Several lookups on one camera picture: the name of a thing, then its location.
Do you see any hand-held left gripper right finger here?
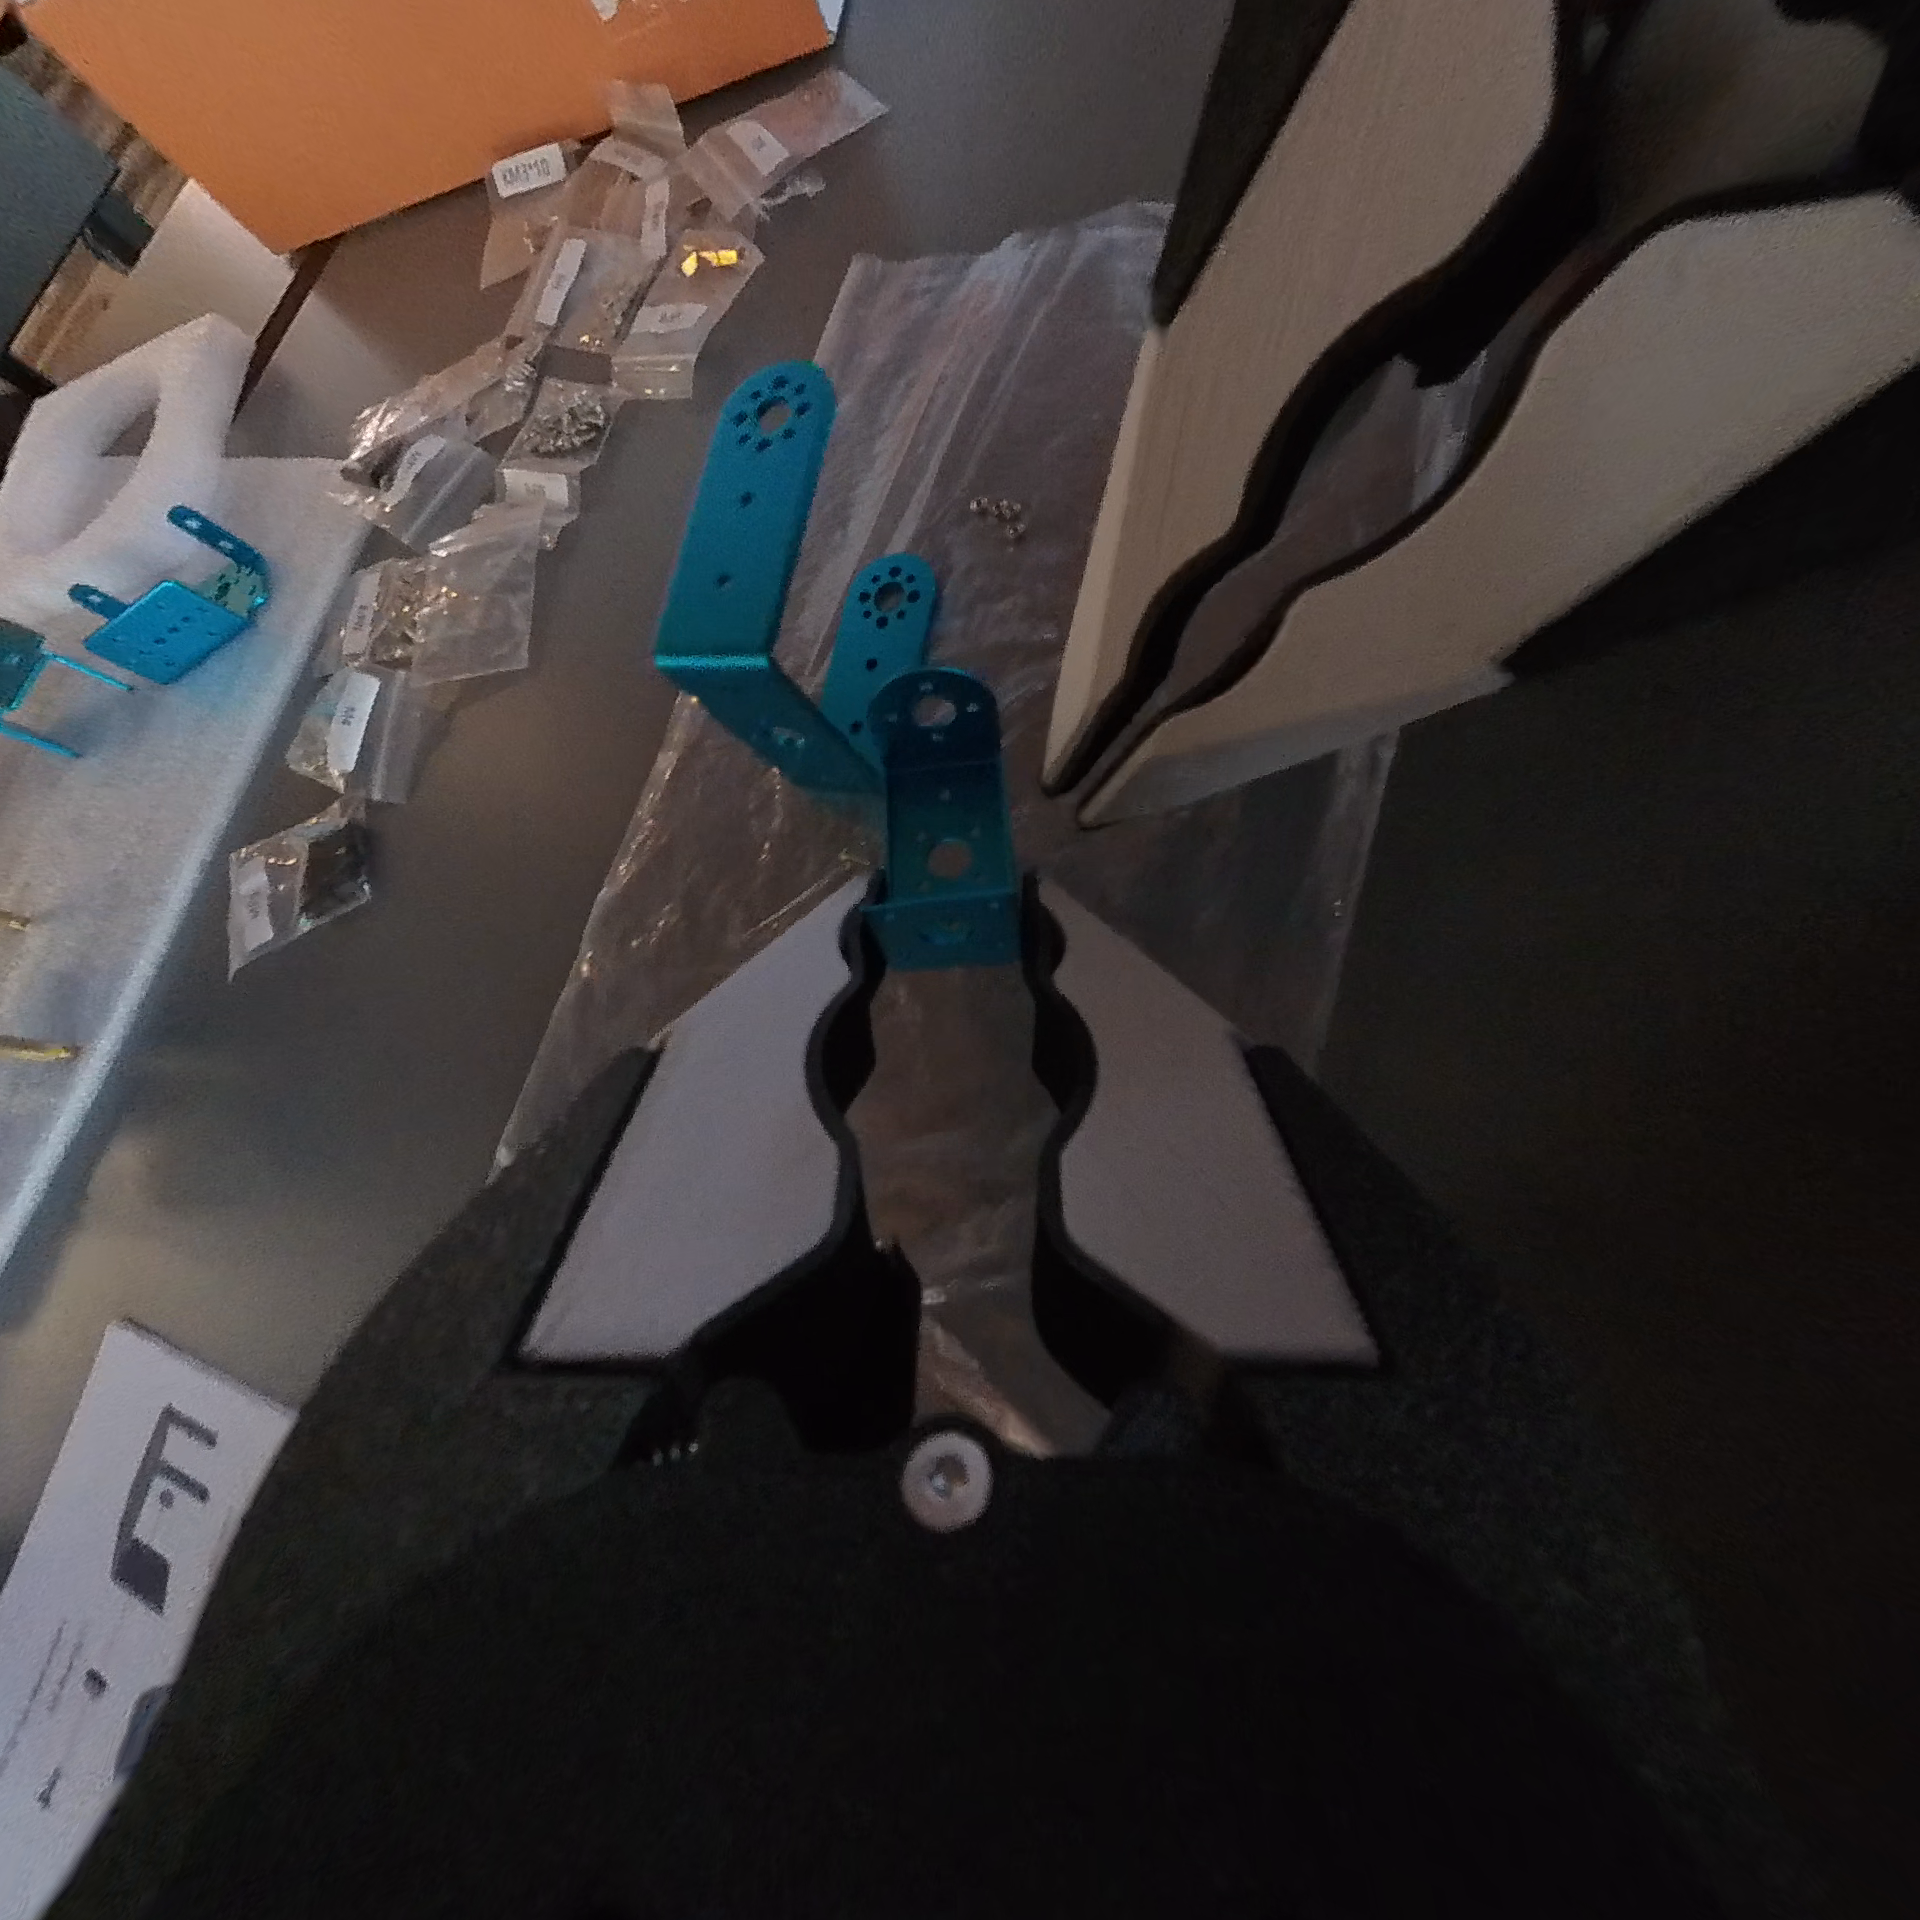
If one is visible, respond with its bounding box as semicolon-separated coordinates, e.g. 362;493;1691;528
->
1030;875;1386;1367

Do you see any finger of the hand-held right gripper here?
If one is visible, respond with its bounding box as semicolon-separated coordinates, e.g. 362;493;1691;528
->
1039;0;1593;797
1068;182;1920;831

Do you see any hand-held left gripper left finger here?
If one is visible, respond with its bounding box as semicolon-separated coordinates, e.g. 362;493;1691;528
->
512;882;876;1369

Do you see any small blue U bracket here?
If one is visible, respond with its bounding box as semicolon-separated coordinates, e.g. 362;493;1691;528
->
867;670;1040;974

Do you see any large blue U bracket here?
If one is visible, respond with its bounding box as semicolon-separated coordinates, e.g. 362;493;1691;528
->
652;360;950;793

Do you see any dark grey desk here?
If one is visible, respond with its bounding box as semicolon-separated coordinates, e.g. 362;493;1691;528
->
0;149;1920;1920

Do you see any clear plastic bag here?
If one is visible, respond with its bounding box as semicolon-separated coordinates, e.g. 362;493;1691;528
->
495;202;1399;1457

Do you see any pile of small screw bags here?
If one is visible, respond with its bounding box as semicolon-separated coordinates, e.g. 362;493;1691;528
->
224;74;890;983

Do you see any white foam sheet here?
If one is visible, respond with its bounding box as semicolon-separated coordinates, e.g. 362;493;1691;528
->
0;322;371;1277

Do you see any white instruction manual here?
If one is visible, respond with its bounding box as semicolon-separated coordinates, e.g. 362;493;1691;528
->
0;1320;301;1920

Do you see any orange cardboard box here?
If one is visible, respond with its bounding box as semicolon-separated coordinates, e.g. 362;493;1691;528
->
23;0;842;258

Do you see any blue perforated bracket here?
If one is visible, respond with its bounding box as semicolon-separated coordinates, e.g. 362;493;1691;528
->
67;501;276;695

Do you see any blue flat bracket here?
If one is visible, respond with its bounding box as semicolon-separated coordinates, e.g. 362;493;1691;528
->
0;618;138;769

